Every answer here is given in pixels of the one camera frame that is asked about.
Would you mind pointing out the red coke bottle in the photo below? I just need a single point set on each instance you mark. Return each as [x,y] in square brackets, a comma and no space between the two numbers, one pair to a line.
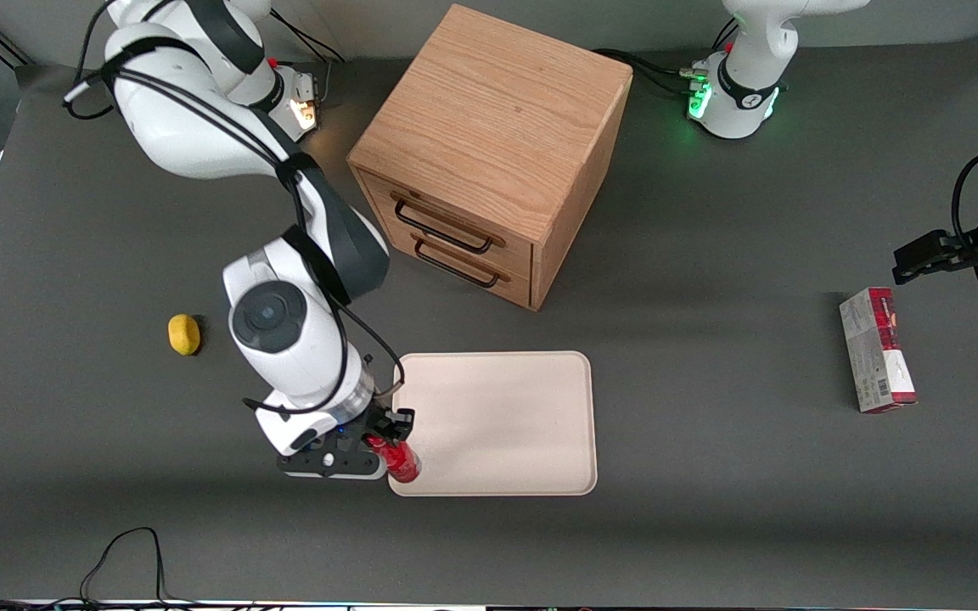
[404,462]

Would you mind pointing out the wooden drawer cabinet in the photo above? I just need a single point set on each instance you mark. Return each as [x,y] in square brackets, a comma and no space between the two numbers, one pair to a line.
[489,127]

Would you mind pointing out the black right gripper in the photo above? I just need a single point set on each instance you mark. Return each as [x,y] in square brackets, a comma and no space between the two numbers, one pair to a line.
[379,420]

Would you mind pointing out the grey and red carton box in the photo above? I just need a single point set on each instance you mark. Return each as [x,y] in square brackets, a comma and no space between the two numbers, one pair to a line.
[877,352]

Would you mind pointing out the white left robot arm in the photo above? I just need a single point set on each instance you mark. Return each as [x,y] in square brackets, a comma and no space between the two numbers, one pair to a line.
[748,76]

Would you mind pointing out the beige rectangular tray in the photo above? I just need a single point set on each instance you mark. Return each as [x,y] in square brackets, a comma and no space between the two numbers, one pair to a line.
[506,424]

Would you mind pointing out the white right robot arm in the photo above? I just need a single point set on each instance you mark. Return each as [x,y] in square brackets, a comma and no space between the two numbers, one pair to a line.
[285,331]

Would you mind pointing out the yellow lemon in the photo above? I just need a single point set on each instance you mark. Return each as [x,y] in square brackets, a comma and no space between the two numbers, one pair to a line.
[184,334]

